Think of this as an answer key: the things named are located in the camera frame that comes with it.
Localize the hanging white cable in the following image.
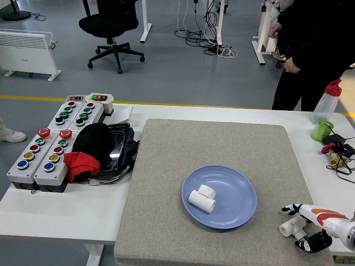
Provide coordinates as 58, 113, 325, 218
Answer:
176, 0, 190, 37

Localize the black power adapter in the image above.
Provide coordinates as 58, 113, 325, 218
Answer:
323, 134, 347, 145

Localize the person's left hand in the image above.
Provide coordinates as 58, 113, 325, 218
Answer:
282, 57, 302, 74

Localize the wire bundle white connector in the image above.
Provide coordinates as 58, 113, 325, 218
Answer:
88, 168, 131, 187

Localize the black round stand base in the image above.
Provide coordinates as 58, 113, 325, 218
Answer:
2, 0, 32, 22

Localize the clear bottle red cap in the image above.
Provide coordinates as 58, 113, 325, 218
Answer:
310, 79, 342, 125

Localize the grey emergency-stop control box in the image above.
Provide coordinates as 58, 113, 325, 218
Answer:
7, 127, 60, 191
33, 129, 81, 193

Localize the thin dark floor cable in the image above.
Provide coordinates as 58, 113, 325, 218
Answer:
29, 11, 47, 22

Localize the white paper card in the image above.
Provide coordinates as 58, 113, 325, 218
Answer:
112, 106, 134, 124

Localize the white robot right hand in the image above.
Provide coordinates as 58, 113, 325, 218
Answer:
281, 203, 355, 253

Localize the black office chair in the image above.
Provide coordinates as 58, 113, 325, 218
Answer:
78, 0, 145, 74

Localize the white table leg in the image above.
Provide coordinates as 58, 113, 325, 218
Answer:
84, 243, 105, 266

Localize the green cup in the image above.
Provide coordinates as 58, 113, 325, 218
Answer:
311, 119, 335, 142

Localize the person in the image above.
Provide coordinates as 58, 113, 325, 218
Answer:
268, 0, 355, 112

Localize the red cloth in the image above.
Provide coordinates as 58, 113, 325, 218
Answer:
63, 151, 101, 184

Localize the white desk leg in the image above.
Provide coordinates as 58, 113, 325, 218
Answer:
215, 0, 226, 47
139, 0, 153, 43

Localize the white tee pipe fitting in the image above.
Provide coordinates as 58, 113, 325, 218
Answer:
188, 184, 217, 214

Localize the cream switch box green red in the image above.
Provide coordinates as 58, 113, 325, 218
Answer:
84, 93, 115, 116

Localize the black cloth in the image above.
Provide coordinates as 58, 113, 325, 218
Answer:
72, 123, 115, 167

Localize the small black box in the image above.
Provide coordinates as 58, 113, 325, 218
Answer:
337, 142, 355, 156

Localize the white desk frame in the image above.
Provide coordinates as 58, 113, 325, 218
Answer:
251, 0, 280, 66

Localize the white floor cable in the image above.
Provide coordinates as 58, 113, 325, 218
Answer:
217, 46, 239, 59

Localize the white panel heater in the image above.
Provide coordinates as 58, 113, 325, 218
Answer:
0, 29, 62, 82

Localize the grey-brown mat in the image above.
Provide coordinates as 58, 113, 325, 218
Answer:
113, 118, 336, 266

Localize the black plastic tray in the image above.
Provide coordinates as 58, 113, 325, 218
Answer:
91, 122, 141, 178

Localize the blue plate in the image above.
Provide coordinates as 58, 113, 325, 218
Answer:
181, 165, 258, 230

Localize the white elbow fitting metal thread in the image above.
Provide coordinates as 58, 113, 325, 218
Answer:
278, 216, 308, 242

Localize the brass valve red handle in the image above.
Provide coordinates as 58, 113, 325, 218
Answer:
321, 143, 347, 168

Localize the white sneaker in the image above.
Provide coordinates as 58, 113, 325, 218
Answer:
0, 129, 28, 143

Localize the black floor cable tangle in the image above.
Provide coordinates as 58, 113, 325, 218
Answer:
174, 0, 224, 55

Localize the person's right hand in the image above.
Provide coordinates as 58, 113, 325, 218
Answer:
268, 21, 283, 39

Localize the grey four-button control box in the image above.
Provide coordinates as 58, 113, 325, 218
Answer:
47, 101, 84, 131
68, 101, 105, 132

